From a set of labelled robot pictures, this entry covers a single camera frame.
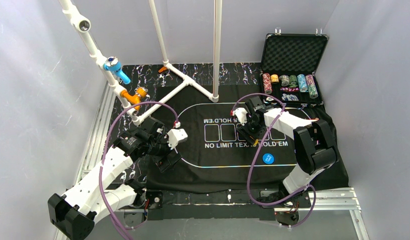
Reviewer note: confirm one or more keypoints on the orange plastic faucet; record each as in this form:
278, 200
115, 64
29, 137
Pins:
132, 99

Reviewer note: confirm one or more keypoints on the red poker chip stack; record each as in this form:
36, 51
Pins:
267, 84

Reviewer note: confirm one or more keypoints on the pink poker chip stack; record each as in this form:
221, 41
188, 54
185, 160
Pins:
311, 86

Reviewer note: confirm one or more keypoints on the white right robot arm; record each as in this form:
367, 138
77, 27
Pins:
315, 147

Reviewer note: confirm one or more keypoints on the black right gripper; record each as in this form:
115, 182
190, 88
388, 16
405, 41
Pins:
246, 131

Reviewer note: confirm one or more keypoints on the black poker chip case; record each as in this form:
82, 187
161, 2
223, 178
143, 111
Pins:
287, 54

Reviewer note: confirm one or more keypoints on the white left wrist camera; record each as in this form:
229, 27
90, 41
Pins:
176, 136

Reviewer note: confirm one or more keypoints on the black poker table mat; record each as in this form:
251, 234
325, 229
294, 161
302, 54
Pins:
214, 157

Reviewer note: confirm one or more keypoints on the blue plastic faucet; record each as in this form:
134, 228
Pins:
113, 65

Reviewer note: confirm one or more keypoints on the green poker chip stack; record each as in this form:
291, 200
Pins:
293, 82

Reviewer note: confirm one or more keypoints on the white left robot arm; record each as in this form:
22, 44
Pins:
76, 211

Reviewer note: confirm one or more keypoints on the light blue chip stack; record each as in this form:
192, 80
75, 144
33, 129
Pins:
302, 83

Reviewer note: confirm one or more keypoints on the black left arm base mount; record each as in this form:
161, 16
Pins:
153, 200

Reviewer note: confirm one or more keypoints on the aluminium frame rail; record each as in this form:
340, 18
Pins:
340, 205

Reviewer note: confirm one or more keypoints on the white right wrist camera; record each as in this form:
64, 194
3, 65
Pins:
241, 114

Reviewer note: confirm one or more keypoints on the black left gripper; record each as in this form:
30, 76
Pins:
165, 157

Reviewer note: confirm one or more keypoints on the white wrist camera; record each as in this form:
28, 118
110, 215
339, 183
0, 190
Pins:
176, 136
241, 114

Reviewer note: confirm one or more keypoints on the grey poker chip stack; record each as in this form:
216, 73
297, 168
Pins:
284, 80

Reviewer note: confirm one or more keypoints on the yellow poker chip stack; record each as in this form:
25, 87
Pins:
274, 78

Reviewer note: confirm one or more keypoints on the blue small blind button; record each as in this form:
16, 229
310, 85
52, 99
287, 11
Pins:
268, 158

